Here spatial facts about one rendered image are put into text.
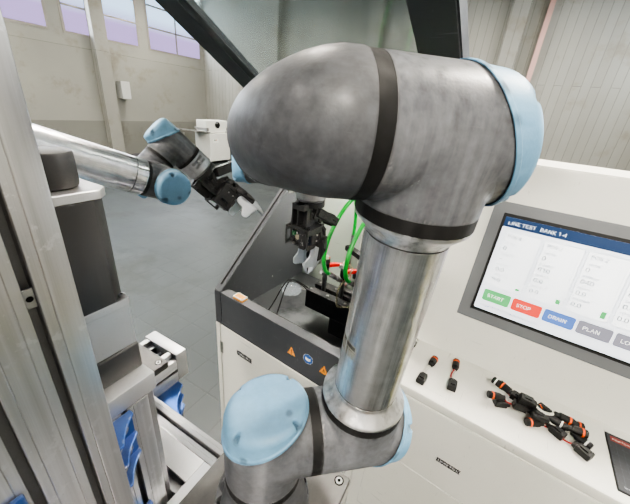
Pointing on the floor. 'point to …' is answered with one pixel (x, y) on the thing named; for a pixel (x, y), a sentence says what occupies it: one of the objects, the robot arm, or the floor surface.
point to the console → (513, 367)
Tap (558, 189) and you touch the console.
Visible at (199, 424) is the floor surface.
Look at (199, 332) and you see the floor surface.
